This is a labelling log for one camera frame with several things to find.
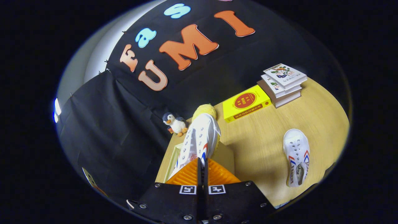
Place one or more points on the white ceiling light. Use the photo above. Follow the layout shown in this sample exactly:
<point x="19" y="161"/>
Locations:
<point x="57" y="109"/>

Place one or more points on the white canvas shoe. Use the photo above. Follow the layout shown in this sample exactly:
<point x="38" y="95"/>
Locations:
<point x="297" y="149"/>
<point x="202" y="133"/>

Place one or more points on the yellow book with red circle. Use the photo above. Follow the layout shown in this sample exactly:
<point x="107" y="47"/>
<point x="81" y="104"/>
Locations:
<point x="245" y="104"/>

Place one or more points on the white illustrated book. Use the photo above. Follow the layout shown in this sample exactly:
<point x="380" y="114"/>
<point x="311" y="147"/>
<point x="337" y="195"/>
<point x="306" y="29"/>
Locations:
<point x="284" y="74"/>

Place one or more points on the yellow round plush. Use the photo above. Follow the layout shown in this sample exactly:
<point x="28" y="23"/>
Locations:
<point x="203" y="109"/>

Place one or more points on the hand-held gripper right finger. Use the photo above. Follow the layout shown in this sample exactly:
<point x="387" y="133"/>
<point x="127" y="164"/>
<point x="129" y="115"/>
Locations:
<point x="233" y="202"/>

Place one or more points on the beige fabric storage box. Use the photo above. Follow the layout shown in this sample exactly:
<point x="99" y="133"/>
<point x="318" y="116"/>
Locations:
<point x="225" y="155"/>

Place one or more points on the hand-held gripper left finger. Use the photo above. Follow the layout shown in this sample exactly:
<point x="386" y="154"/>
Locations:
<point x="174" y="202"/>

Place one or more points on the penguin plush toy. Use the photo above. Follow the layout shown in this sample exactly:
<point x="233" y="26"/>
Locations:
<point x="176" y="124"/>

